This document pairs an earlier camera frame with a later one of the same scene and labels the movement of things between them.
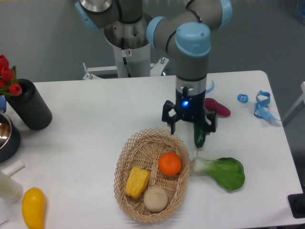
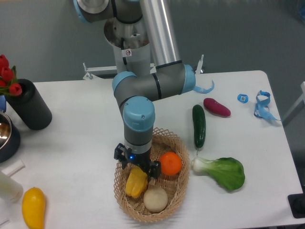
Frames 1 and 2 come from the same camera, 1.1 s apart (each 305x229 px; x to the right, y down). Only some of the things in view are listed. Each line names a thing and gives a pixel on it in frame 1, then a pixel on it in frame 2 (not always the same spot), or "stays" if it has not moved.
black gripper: (190, 107) → (140, 160)
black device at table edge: (297, 202) stays
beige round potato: (155, 199) stays
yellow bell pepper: (137, 182) stays
